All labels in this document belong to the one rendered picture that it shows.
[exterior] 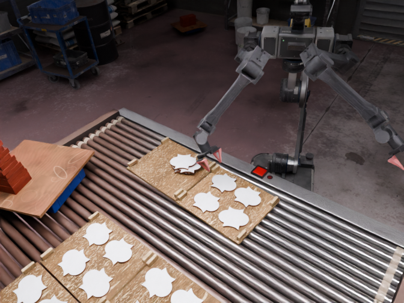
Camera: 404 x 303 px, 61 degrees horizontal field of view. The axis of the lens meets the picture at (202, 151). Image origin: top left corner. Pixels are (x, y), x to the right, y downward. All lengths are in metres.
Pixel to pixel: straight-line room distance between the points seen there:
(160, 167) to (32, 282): 0.86
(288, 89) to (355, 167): 1.53
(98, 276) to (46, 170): 0.73
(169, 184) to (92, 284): 0.65
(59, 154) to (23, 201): 0.37
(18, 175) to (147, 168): 0.67
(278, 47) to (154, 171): 1.01
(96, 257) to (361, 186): 2.42
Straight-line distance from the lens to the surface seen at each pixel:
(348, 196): 3.23
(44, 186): 1.98
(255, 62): 1.59
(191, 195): 1.82
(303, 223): 1.75
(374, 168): 3.58
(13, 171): 1.96
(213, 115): 1.70
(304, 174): 2.99
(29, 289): 1.72
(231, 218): 1.69
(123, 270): 1.62
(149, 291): 1.53
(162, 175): 1.96
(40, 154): 2.20
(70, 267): 1.70
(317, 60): 1.59
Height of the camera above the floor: 2.27
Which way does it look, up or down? 40 degrees down
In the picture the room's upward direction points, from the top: 5 degrees counter-clockwise
